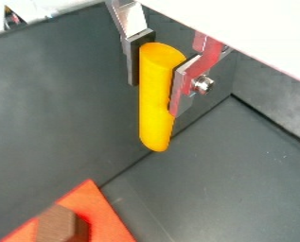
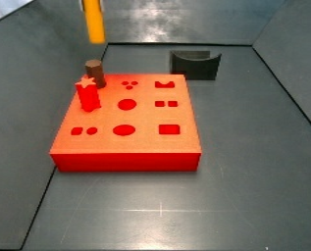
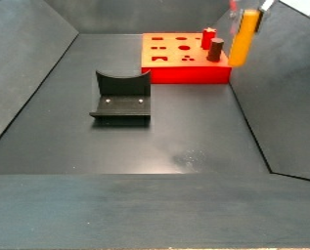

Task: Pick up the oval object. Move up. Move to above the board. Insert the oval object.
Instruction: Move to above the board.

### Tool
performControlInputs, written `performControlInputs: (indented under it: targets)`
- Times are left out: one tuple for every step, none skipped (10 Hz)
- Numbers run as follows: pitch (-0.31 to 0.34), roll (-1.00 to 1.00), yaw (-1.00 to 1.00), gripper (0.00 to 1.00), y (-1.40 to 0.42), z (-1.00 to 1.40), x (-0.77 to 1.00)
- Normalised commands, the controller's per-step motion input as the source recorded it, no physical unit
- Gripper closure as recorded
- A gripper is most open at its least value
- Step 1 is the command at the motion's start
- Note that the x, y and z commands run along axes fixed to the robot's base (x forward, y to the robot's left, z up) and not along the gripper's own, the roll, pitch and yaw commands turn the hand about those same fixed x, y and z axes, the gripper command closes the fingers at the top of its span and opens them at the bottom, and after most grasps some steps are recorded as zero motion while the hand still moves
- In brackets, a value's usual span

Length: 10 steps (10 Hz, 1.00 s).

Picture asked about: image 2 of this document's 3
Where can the yellow oval peg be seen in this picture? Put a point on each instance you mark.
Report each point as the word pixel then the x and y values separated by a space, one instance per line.
pixel 94 20

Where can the red shape sorting board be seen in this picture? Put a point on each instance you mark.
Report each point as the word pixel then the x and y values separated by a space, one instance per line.
pixel 140 132

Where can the red star peg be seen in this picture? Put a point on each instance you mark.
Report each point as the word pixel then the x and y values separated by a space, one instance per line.
pixel 87 93

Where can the dark brown hexagonal peg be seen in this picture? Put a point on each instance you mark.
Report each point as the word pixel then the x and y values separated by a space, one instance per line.
pixel 95 72

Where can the black curved holder bracket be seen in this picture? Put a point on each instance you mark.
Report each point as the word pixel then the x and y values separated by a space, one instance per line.
pixel 195 64

